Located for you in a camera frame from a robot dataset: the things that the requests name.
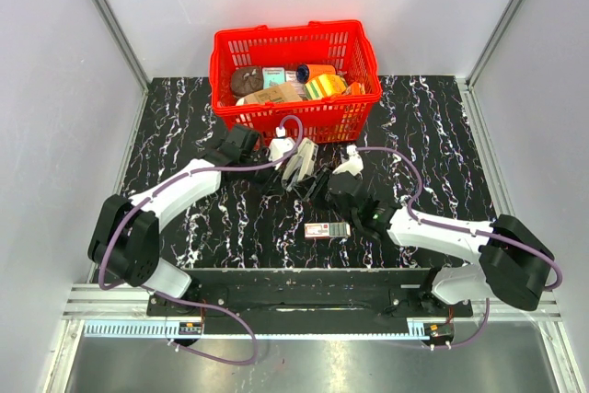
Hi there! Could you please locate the red plastic basket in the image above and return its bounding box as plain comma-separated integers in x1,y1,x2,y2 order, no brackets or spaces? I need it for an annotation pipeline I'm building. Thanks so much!
209,19,382,144

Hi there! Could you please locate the yellow green striped box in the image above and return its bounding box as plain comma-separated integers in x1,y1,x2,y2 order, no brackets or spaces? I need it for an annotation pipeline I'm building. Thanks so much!
305,74,348,100

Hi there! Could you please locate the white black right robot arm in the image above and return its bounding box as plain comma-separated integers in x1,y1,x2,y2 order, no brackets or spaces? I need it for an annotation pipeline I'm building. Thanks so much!
294,169,554,316

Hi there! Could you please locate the cardboard box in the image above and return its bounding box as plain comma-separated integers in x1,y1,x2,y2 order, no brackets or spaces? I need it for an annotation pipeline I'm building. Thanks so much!
236,82,306,106

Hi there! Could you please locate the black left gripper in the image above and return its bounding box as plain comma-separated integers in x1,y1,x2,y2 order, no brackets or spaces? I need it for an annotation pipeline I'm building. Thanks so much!
241,149,287,199

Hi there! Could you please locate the orange packet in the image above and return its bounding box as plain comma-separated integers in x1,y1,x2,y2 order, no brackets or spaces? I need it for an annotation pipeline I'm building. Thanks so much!
341,82,365,96

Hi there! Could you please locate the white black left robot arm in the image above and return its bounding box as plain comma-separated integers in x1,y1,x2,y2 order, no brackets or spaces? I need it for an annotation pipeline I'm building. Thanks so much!
88,125,295,316

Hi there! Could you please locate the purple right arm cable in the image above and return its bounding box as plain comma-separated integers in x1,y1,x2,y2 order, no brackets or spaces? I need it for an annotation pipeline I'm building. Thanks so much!
353,146,563,351

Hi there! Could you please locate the orange cylinder can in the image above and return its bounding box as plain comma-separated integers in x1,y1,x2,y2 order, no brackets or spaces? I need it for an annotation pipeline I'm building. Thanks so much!
295,64,337,84

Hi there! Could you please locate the staple box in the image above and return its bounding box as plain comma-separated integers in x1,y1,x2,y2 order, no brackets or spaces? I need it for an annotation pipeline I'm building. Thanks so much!
304,222,351,239

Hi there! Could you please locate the brown round item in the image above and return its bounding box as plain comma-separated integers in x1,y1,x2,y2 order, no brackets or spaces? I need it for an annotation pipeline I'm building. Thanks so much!
230,66,264,98

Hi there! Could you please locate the beige stapler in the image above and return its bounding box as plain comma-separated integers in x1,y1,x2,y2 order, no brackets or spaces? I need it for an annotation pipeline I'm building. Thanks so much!
281,138,318,191

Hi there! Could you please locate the teal small box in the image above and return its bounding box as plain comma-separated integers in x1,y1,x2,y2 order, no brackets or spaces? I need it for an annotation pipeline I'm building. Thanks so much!
261,67,286,89

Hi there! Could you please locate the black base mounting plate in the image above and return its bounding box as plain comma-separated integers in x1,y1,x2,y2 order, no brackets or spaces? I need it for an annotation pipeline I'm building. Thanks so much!
148,284,473,318

